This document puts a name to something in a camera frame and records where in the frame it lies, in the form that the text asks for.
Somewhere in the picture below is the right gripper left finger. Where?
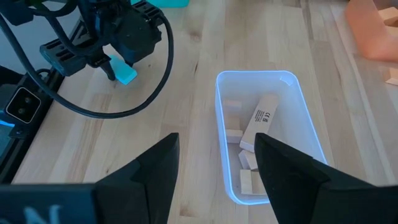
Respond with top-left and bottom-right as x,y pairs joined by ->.
95,133 -> 180,224

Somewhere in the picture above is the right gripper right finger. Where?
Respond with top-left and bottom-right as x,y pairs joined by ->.
254,133 -> 398,224

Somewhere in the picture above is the teal block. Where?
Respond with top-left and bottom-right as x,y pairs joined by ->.
108,55 -> 138,86

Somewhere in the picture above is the teal plastic bin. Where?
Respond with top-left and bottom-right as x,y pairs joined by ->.
130,0 -> 190,9

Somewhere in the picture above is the plain wooden block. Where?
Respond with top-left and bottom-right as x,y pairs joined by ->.
239,169 -> 267,196
238,149 -> 259,171

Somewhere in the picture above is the clear plastic bin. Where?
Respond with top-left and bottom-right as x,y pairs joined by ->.
214,70 -> 328,206

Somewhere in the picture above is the long printed wooden block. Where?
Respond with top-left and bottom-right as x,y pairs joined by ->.
239,94 -> 280,153

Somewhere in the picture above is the orange block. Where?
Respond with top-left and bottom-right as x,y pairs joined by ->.
385,67 -> 398,86

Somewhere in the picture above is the orange plastic bin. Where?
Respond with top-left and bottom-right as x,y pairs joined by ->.
345,0 -> 398,63

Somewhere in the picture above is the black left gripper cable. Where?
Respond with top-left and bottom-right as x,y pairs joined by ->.
0,12 -> 174,119

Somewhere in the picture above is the black aluminium table frame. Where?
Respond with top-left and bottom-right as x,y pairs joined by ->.
0,65 -> 66,184

